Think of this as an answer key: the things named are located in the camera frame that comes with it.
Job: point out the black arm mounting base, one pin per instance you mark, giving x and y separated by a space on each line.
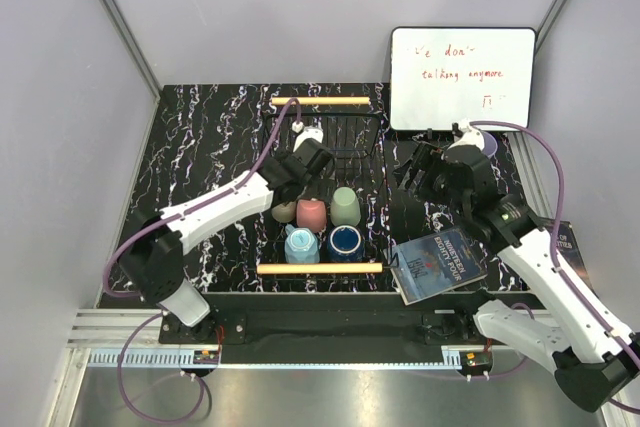
356 322

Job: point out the lavender plastic cup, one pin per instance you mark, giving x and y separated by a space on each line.
490 144

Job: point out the pink plastic cup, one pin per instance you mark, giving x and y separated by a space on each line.
311 214

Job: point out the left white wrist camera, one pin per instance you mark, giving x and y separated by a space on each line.
305 132

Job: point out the black wire dish rack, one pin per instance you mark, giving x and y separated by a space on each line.
356 140

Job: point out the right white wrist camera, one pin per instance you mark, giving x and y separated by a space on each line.
465 134

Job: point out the Nineteen Eighty-Four book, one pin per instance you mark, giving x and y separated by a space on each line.
434 264

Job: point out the far wooden rack handle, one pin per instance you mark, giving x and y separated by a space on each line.
340 100

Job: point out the sage green plastic cup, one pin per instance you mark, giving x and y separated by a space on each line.
345 207

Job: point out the light blue faceted cup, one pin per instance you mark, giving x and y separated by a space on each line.
301 246

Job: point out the near wooden rack handle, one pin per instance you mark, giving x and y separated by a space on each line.
320 268

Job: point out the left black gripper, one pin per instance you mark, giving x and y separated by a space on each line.
280 157

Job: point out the white slotted cable duct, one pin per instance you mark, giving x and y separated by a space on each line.
426 358

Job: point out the wooden rack handle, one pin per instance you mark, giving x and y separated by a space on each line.
340 100
320 268

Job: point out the dark blue ceramic cup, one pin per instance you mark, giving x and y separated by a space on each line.
345 245

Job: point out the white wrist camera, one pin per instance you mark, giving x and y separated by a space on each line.
465 134
305 132

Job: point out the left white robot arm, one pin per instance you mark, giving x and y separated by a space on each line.
152 259

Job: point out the Tale of Two Cities book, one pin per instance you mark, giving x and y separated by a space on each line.
568 247

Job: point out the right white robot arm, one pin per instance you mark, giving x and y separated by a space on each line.
591 353

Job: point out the white dry-erase board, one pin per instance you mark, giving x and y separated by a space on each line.
441 75

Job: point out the taupe ceramic mug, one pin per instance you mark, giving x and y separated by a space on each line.
285 212

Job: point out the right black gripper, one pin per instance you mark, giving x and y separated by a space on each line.
426 158

